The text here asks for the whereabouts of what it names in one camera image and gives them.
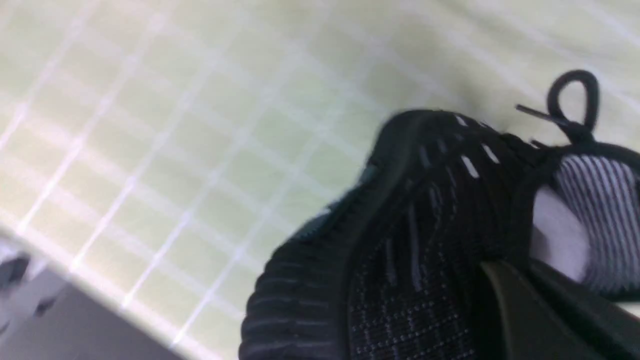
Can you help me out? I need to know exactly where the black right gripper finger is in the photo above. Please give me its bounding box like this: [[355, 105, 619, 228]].
[[478, 260, 640, 360]]

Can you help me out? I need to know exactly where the black knit sneaker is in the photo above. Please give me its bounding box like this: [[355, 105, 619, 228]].
[[238, 70, 640, 360]]

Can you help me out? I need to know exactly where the green checkered table cloth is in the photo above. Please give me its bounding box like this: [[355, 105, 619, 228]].
[[0, 0, 639, 360]]

